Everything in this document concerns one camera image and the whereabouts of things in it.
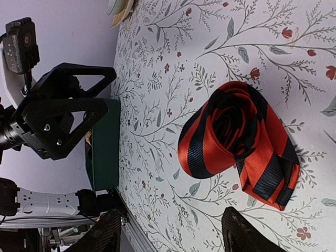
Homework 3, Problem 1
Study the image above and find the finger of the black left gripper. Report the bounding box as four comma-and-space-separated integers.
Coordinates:
34, 62, 118, 102
33, 98, 108, 160

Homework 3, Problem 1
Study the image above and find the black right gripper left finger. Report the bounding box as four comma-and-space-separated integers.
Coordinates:
65, 209, 121, 252

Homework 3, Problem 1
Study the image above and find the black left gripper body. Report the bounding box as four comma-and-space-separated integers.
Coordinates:
1, 73, 53, 159

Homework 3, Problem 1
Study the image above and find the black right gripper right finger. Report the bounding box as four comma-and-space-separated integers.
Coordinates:
222, 206, 284, 252

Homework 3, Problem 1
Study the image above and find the red black striped tie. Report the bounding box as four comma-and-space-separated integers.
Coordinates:
177, 81, 300, 211

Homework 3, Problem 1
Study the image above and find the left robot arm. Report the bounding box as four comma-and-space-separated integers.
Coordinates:
1, 36, 117, 194

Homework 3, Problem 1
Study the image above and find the dark green divided organizer box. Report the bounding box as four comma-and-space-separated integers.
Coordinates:
85, 99, 121, 192

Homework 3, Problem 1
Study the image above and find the light blue bowl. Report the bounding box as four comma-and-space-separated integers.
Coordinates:
107, 0, 127, 15

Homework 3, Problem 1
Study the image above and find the yellow woven coaster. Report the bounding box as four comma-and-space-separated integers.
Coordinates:
111, 0, 134, 28

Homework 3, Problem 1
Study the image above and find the floral patterned table mat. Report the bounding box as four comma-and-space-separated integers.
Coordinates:
111, 1, 335, 251

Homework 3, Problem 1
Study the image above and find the slotted aluminium front rail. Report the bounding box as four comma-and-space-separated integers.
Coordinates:
119, 195, 157, 252

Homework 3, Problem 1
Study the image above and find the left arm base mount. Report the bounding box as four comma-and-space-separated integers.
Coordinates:
75, 188, 128, 226

